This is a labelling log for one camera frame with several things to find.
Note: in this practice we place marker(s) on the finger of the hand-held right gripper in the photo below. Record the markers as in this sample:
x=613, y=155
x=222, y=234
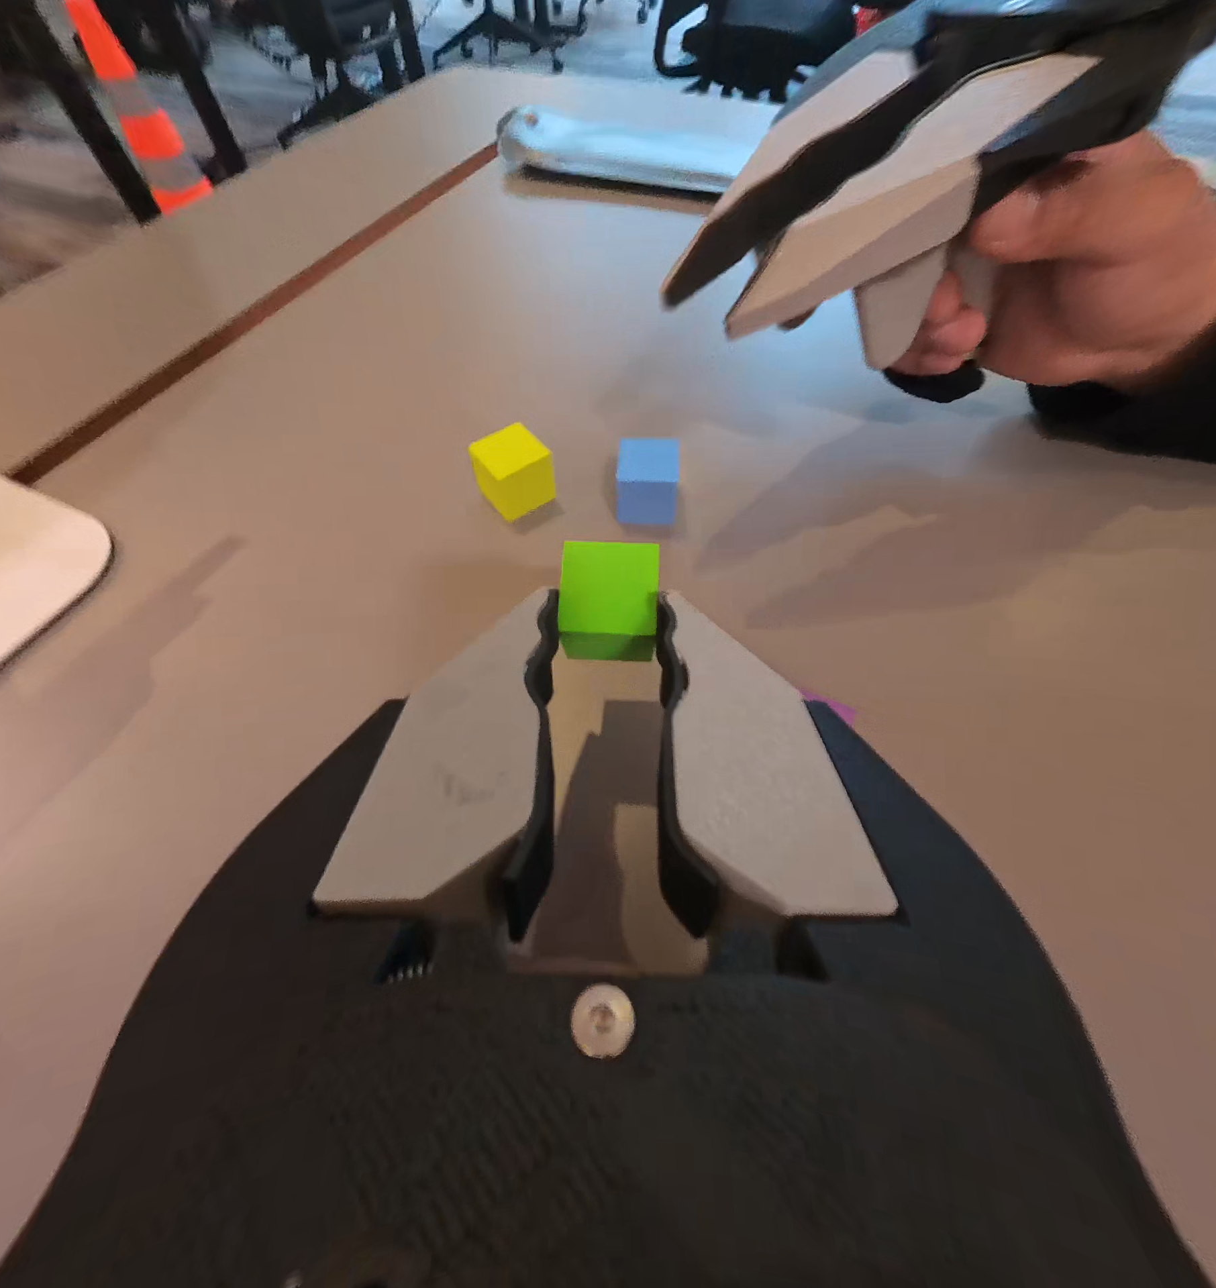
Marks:
x=890, y=212
x=820, y=131

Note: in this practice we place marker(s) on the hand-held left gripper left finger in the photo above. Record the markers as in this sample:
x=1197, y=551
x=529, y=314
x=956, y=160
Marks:
x=447, y=796

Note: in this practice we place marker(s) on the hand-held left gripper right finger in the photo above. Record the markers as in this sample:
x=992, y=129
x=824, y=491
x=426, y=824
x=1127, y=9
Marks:
x=770, y=796

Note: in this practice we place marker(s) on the purple foam cube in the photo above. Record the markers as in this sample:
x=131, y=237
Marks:
x=831, y=710

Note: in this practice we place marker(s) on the green foam cube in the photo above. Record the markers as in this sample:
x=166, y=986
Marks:
x=608, y=594

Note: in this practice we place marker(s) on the yellow foam cube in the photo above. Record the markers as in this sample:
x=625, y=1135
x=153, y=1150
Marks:
x=513, y=474

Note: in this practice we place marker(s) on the blue foam cube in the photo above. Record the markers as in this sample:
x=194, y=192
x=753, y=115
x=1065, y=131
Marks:
x=649, y=484

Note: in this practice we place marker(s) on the person's right forearm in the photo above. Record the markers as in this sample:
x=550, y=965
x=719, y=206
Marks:
x=1202, y=402

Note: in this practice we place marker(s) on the person's right hand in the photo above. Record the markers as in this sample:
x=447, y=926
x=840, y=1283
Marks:
x=1111, y=262

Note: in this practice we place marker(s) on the black office chair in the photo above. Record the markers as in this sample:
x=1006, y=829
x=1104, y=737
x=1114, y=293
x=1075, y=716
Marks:
x=508, y=30
x=760, y=45
x=352, y=51

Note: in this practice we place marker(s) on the silver closed laptop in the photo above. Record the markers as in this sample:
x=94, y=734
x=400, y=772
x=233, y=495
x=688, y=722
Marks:
x=628, y=152

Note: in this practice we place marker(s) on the wooden board document stand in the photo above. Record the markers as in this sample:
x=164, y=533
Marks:
x=24, y=563

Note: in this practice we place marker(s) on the orange striped traffic cone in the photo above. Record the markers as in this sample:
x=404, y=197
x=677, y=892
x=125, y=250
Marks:
x=135, y=111

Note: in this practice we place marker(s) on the black framed table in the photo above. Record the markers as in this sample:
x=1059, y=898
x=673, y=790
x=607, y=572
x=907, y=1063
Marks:
x=94, y=101

